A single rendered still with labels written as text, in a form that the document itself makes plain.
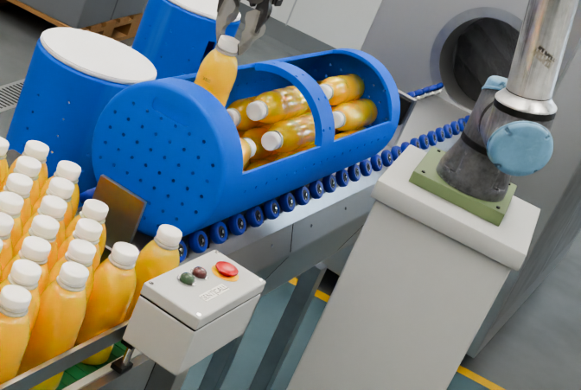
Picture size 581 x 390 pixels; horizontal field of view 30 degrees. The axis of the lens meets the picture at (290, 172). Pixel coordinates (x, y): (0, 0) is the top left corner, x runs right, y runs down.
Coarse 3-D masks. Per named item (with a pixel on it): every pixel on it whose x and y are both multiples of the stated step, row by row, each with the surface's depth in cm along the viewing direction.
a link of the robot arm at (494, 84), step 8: (488, 80) 211; (496, 80) 209; (504, 80) 210; (488, 88) 210; (496, 88) 208; (480, 96) 213; (488, 96) 210; (480, 104) 211; (488, 104) 207; (472, 112) 214; (480, 112) 209; (472, 120) 213; (480, 120) 208; (464, 128) 216; (472, 128) 213; (472, 136) 213; (480, 136) 211; (480, 144) 212
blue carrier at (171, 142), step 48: (144, 96) 189; (192, 96) 185; (240, 96) 243; (384, 96) 262; (96, 144) 195; (144, 144) 191; (192, 144) 186; (240, 144) 189; (336, 144) 228; (384, 144) 261; (144, 192) 192; (192, 192) 188; (240, 192) 193
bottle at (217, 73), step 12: (216, 48) 192; (204, 60) 193; (216, 60) 191; (228, 60) 191; (204, 72) 192; (216, 72) 191; (228, 72) 192; (204, 84) 192; (216, 84) 192; (228, 84) 193; (216, 96) 193; (228, 96) 195
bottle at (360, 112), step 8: (344, 104) 251; (352, 104) 253; (360, 104) 255; (368, 104) 259; (344, 112) 249; (352, 112) 250; (360, 112) 253; (368, 112) 257; (376, 112) 262; (344, 120) 248; (352, 120) 250; (360, 120) 253; (368, 120) 258; (336, 128) 251; (344, 128) 250; (352, 128) 252
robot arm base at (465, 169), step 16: (464, 144) 214; (448, 160) 216; (464, 160) 213; (480, 160) 212; (448, 176) 215; (464, 176) 213; (480, 176) 212; (496, 176) 213; (464, 192) 213; (480, 192) 213; (496, 192) 214
